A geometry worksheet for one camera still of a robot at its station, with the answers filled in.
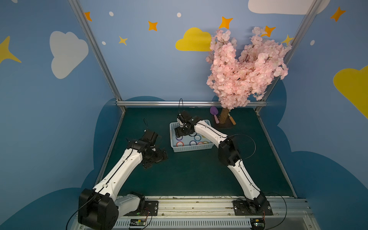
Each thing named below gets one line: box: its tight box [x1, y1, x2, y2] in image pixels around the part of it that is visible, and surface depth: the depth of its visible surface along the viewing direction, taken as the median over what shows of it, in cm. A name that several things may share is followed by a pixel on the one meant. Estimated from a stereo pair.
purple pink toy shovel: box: [209, 105, 220, 124], surface depth 122 cm
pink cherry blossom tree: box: [205, 26, 292, 124], surface depth 70 cm
